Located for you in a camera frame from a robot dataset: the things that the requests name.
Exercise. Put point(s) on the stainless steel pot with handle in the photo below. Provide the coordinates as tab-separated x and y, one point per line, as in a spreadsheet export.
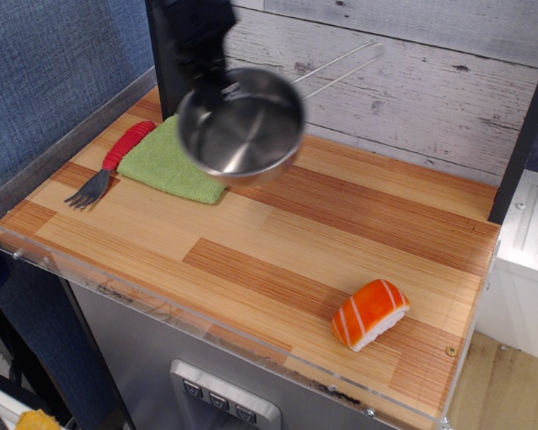
249	133

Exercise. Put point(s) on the clear acrylic table guard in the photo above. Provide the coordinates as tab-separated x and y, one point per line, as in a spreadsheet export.
254	281

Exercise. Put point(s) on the steel cabinet control panel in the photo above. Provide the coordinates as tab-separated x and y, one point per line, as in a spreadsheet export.
193	383

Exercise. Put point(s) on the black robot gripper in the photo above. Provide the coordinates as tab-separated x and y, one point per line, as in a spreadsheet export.
198	30

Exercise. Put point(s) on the black right frame post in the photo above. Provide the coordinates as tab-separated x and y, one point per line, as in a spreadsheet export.
517	163

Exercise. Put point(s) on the red handled fork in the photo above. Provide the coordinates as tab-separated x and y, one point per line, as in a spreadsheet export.
97	185

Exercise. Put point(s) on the yellow object bottom left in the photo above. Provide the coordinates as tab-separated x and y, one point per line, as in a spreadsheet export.
37	420

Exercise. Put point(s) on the white box on right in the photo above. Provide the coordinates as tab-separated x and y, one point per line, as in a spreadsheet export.
508	311

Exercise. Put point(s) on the orange and white salmon sushi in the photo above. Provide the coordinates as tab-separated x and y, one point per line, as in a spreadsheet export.
374	309

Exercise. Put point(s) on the green folded cloth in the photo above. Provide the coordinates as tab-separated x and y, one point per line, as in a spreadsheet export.
159	161

